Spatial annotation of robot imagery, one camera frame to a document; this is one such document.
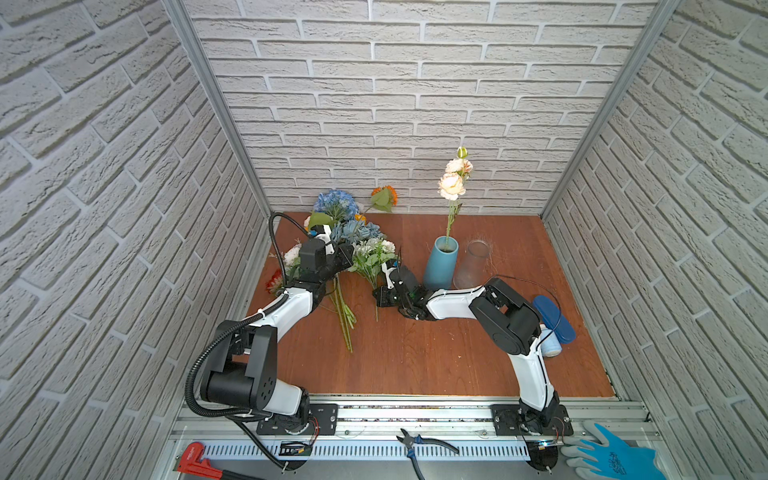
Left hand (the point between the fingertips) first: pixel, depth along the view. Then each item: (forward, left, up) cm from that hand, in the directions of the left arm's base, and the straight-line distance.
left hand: (354, 242), depth 88 cm
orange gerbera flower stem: (+27, -10, -6) cm, 29 cm away
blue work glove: (-55, -61, -16) cm, 83 cm away
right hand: (-8, -5, -16) cm, 18 cm away
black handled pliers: (-49, -14, -16) cm, 54 cm away
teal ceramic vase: (-8, -26, -3) cm, 27 cm away
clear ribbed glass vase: (-7, -36, -5) cm, 37 cm away
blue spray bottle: (-23, -59, -13) cm, 65 cm away
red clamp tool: (-51, +37, -17) cm, 65 cm away
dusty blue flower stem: (+13, +2, -10) cm, 16 cm away
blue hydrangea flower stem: (+26, +8, -9) cm, 28 cm away
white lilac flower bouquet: (-2, -4, -5) cm, 7 cm away
